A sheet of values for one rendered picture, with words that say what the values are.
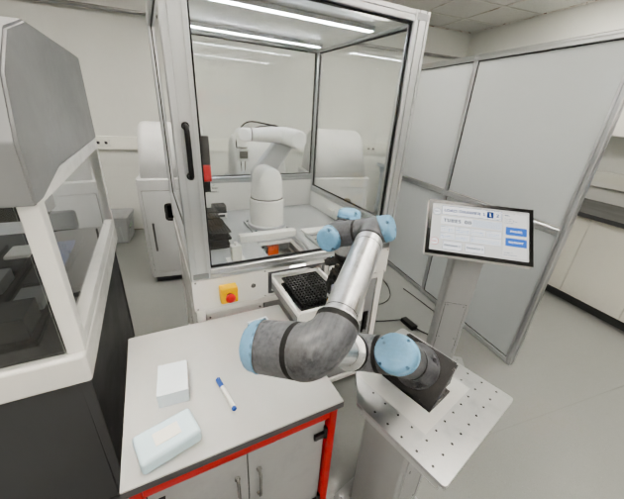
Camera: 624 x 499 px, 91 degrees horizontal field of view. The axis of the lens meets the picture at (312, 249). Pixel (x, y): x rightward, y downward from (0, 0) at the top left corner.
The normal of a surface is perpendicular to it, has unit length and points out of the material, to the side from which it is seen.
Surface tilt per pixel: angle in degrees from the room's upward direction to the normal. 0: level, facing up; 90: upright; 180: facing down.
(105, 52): 90
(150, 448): 0
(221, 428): 0
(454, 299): 90
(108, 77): 90
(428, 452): 0
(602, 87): 90
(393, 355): 45
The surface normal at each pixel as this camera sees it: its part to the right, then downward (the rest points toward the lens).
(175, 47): 0.45, 0.39
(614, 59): -0.94, 0.08
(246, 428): 0.06, -0.91
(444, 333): -0.22, 0.39
